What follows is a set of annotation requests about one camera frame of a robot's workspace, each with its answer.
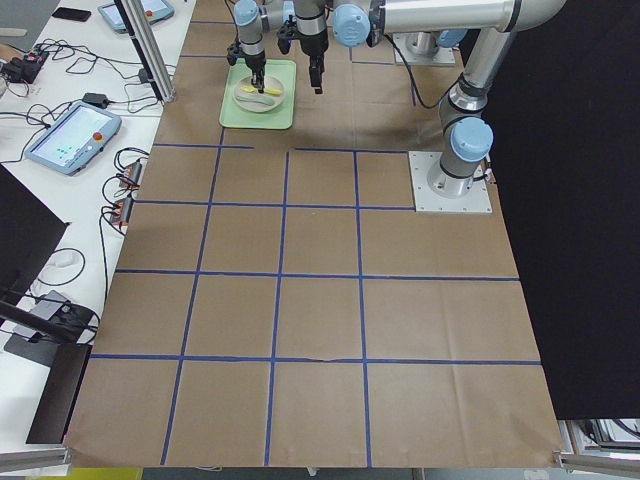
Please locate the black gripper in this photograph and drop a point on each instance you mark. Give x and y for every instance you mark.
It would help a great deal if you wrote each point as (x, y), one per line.
(254, 62)
(314, 47)

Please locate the yellow plastic fork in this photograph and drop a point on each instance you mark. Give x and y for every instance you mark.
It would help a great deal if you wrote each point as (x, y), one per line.
(268, 91)

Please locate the white round plate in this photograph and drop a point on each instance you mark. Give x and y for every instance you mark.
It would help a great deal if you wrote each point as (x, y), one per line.
(270, 82)

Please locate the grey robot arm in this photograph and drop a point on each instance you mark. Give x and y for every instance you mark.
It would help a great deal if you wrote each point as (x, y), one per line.
(424, 28)
(252, 21)

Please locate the grey-green spoon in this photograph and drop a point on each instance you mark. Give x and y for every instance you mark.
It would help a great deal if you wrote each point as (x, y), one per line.
(258, 100)

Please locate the light green tray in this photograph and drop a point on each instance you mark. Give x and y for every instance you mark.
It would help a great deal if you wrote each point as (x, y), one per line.
(281, 118)

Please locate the grey usb hub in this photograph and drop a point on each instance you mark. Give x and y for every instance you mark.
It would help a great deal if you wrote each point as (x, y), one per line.
(121, 213)
(130, 177)

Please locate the black power adapter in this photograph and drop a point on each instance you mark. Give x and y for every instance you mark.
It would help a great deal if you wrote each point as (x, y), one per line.
(96, 99)

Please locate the brown paper table cover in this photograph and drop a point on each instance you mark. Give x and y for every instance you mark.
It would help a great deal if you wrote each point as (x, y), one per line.
(279, 301)

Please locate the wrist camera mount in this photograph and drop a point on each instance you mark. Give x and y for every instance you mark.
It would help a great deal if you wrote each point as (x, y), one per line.
(234, 53)
(286, 34)

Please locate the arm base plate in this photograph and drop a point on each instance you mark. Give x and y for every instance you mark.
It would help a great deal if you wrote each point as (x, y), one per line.
(436, 192)
(428, 48)

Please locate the aluminium frame post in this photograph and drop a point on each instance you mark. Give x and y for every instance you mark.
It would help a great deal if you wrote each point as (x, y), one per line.
(144, 42)

